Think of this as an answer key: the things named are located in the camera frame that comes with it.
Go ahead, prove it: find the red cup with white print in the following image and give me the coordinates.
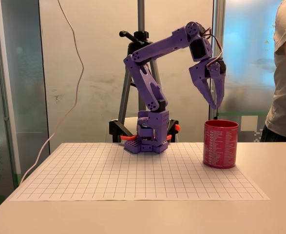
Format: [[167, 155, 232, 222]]
[[202, 119, 239, 170]]

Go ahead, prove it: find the black orange table clamp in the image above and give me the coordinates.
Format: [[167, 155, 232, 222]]
[[166, 118, 182, 143], [109, 118, 137, 143]]

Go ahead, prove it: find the person in grey t-shirt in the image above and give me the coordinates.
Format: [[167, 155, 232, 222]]
[[259, 0, 286, 143]]

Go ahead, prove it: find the white grid paper sheet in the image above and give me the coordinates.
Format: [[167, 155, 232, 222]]
[[10, 142, 271, 202]]

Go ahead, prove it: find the red black white servo wire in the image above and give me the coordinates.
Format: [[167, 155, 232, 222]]
[[203, 26, 225, 69]]

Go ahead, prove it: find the grey metal frame post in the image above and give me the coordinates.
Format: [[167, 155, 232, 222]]
[[0, 0, 22, 189], [209, 0, 227, 120]]

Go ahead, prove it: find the grey black camera tripod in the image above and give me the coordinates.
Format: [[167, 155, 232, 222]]
[[117, 0, 170, 144]]

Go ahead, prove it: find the pink cable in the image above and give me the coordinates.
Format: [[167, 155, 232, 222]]
[[19, 0, 85, 184]]

